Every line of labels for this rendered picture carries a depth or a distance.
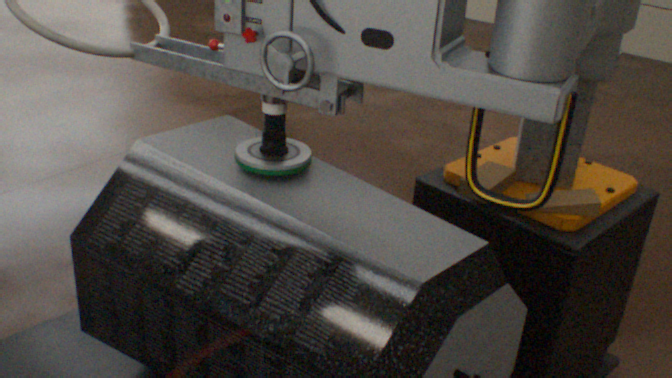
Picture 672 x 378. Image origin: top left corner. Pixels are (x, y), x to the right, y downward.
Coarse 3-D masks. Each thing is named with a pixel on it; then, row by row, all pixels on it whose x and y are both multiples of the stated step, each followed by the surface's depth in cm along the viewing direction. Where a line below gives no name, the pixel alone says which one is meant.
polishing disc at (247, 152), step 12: (240, 144) 203; (252, 144) 204; (288, 144) 206; (300, 144) 206; (240, 156) 196; (252, 156) 197; (264, 156) 197; (276, 156) 197; (288, 156) 198; (300, 156) 199; (264, 168) 192; (276, 168) 192; (288, 168) 193
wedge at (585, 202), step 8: (560, 192) 216; (568, 192) 216; (576, 192) 215; (584, 192) 214; (592, 192) 214; (552, 200) 212; (560, 200) 212; (568, 200) 211; (576, 200) 210; (584, 200) 210; (592, 200) 209; (544, 208) 210; (552, 208) 209; (560, 208) 209; (568, 208) 209; (576, 208) 209; (584, 208) 209; (592, 208) 208
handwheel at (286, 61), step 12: (276, 36) 167; (288, 36) 166; (300, 36) 165; (264, 48) 170; (264, 60) 172; (276, 60) 169; (288, 60) 168; (312, 60) 166; (264, 72) 173; (288, 72) 170; (312, 72) 167; (276, 84) 173; (288, 84) 172; (300, 84) 169
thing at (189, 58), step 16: (144, 48) 201; (160, 48) 199; (176, 48) 209; (192, 48) 207; (208, 48) 204; (160, 64) 200; (176, 64) 197; (192, 64) 195; (208, 64) 192; (224, 80) 192; (240, 80) 190; (256, 80) 187; (288, 96) 185; (304, 96) 182; (352, 96) 189
